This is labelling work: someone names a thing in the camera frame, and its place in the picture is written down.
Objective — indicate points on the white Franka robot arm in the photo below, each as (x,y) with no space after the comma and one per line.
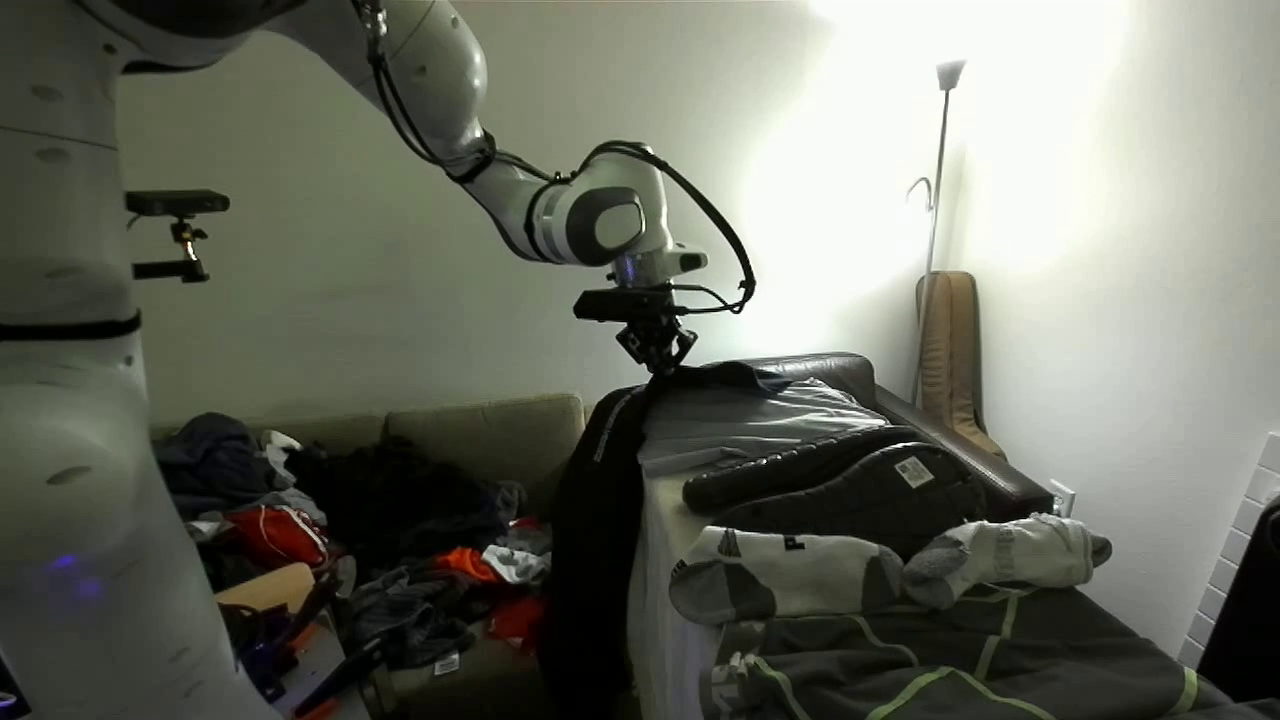
(80,467)

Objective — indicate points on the tall black object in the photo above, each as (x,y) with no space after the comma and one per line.
(1245,614)

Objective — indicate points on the black garment pile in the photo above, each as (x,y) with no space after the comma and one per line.
(393,503)

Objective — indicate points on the grey garment with green stitching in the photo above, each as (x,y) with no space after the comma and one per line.
(932,662)

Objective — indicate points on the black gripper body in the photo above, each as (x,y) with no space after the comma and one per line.
(656,341)

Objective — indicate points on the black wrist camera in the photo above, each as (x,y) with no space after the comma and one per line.
(626,304)

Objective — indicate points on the white floor lamp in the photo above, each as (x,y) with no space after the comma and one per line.
(941,160)

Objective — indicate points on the tan object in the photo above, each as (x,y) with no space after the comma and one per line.
(267,588)

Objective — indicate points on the red garment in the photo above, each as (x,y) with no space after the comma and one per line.
(279,534)

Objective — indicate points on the white wall socket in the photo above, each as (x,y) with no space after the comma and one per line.
(1062,499)

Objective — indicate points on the dark blue garment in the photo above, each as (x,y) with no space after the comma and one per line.
(215,463)

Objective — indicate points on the brown cushion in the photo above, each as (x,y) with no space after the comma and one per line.
(951,347)

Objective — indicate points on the olive green sofa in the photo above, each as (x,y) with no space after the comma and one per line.
(480,433)

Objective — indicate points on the white and grey garment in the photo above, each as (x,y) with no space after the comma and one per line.
(1012,552)

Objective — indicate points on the black shirt with logo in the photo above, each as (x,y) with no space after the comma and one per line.
(592,534)

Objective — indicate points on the black ribbed garment with label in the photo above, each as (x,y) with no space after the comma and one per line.
(852,492)

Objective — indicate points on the orange garment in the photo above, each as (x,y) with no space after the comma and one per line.
(512,620)

